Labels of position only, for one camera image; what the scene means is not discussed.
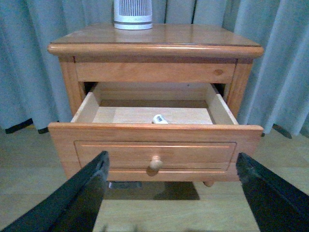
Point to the wooden nightstand cabinet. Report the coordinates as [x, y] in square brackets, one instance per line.
[167, 53]

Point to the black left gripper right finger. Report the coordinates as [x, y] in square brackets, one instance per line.
[277, 205]

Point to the white ribbed air purifier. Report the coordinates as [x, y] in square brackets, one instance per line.
[132, 14]

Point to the floor power outlet box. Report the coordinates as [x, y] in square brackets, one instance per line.
[124, 185]

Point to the wooden drawer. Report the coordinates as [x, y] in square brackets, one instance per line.
[201, 141]

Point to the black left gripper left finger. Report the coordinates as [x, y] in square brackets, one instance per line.
[73, 207]

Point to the white medicine bottle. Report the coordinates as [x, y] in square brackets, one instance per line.
[159, 119]

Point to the grey curtain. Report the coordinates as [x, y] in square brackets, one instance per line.
[31, 84]

